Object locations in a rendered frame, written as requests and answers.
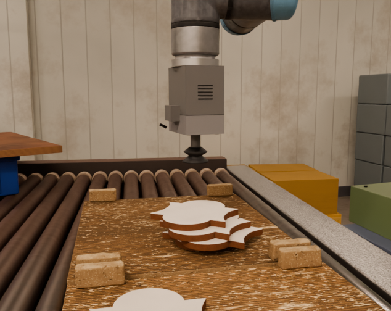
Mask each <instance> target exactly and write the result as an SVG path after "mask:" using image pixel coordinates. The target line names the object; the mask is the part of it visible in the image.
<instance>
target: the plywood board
mask: <svg viewBox="0 0 391 311"><path fill-rule="evenodd" d="M61 152H62V146H61V145H58V144H54V143H50V142H47V141H43V140H40V139H36V138H31V137H29V136H24V135H20V134H17V133H13V132H1V133H0V158H3V157H17V156H31V155H39V154H53V153H61Z"/></svg>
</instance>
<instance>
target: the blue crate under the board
mask: <svg viewBox="0 0 391 311"><path fill-rule="evenodd" d="M18 160H20V156H17V157H3V158H0V196H8V195H13V194H18V193H19V178H18V167H17V161H18Z"/></svg>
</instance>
